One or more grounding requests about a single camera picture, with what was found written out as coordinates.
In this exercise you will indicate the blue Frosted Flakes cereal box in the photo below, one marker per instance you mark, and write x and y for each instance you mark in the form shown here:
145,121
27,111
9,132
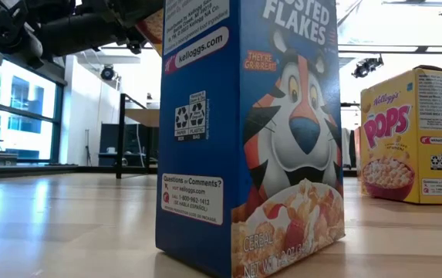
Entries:
205,135

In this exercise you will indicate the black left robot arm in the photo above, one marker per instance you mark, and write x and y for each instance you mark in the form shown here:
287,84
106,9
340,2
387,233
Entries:
78,32

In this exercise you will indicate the black ceiling spotlight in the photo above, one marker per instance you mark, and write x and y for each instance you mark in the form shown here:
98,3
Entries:
107,73

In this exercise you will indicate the thin background tripod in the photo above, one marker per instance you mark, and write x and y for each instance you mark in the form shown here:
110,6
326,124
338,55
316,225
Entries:
88,154

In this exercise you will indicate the long ceiling light strip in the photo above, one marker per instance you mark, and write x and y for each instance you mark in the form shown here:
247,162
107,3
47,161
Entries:
378,49

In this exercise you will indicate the wooden shelf black metal frame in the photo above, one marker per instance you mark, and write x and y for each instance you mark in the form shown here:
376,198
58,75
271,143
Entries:
141,117

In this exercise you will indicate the large window wall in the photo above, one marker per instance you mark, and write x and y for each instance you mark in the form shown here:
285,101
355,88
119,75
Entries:
24,116

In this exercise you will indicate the black ceiling camera rig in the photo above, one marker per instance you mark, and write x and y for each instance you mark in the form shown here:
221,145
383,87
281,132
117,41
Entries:
365,67

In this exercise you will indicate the ceiling rail fixture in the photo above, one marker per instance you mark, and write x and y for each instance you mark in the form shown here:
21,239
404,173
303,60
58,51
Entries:
413,3

